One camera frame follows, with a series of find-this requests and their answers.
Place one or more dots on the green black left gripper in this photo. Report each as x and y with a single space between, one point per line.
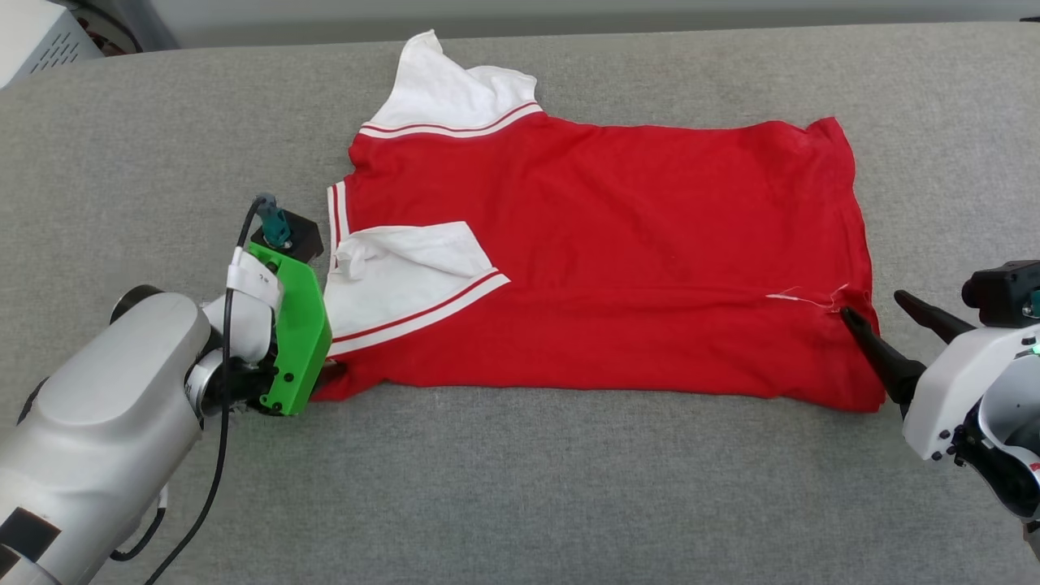
305 333

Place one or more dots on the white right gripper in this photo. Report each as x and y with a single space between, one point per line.
946 398

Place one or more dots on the red white basketball jersey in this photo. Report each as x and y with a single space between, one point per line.
650 244

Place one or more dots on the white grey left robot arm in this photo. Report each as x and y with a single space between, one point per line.
97 406

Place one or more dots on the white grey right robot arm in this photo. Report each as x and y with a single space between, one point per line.
1011 479

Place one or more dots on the grey fabric sofa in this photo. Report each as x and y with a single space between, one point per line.
569 487

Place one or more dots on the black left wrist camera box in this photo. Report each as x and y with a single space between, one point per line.
302 237

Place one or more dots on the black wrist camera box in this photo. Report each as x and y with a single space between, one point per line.
302 237
999 292

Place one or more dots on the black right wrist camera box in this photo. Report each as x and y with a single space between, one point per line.
999 292

